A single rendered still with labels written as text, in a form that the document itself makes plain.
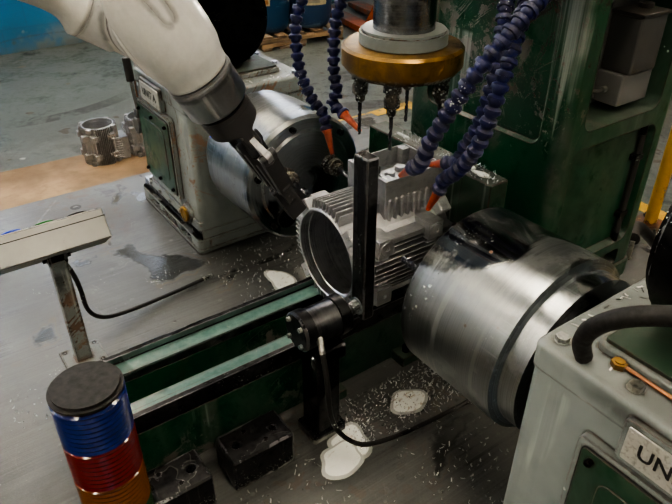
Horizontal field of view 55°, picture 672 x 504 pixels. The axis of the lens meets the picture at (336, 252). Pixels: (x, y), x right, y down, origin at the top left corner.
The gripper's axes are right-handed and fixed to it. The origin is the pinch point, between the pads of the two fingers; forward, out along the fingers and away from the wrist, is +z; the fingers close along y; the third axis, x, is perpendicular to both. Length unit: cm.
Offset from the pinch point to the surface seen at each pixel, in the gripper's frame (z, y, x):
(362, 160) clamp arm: -12.8, -20.0, -6.5
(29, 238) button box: -15.3, 16.8, 32.8
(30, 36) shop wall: 119, 544, -11
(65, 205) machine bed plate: 17, 79, 32
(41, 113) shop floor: 112, 380, 26
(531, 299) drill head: -0.5, -43.4, -7.2
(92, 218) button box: -10.7, 16.9, 24.3
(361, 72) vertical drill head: -13.9, -7.8, -17.4
